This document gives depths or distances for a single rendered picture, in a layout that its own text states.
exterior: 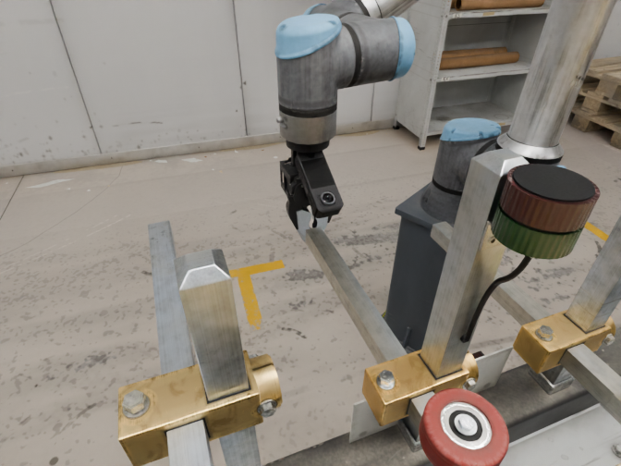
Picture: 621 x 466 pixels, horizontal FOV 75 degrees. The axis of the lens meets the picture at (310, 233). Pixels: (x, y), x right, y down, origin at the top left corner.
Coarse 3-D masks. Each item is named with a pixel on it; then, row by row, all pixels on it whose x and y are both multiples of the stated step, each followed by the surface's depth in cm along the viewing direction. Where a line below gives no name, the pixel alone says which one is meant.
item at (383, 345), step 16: (320, 240) 70; (320, 256) 68; (336, 256) 67; (336, 272) 63; (336, 288) 63; (352, 288) 61; (352, 304) 58; (368, 304) 58; (352, 320) 59; (368, 320) 56; (368, 336) 55; (384, 336) 53; (384, 352) 51; (400, 352) 51; (416, 400) 46; (416, 416) 46
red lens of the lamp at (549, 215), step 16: (512, 192) 29; (528, 192) 28; (512, 208) 29; (528, 208) 28; (544, 208) 27; (560, 208) 27; (576, 208) 27; (592, 208) 28; (528, 224) 29; (544, 224) 28; (560, 224) 28; (576, 224) 28
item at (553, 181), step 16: (512, 176) 30; (528, 176) 30; (544, 176) 30; (560, 176) 30; (576, 176) 30; (544, 192) 28; (560, 192) 28; (576, 192) 28; (592, 192) 28; (496, 240) 35; (528, 256) 32; (512, 272) 34; (480, 304) 40; (464, 336) 43
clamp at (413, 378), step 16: (416, 352) 50; (368, 368) 48; (384, 368) 48; (400, 368) 48; (416, 368) 48; (464, 368) 48; (368, 384) 48; (400, 384) 47; (416, 384) 47; (432, 384) 47; (448, 384) 48; (464, 384) 49; (368, 400) 50; (384, 400) 45; (400, 400) 45; (384, 416) 46; (400, 416) 48
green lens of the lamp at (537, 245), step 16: (496, 208) 32; (496, 224) 31; (512, 224) 30; (512, 240) 30; (528, 240) 29; (544, 240) 29; (560, 240) 28; (576, 240) 29; (544, 256) 29; (560, 256) 29
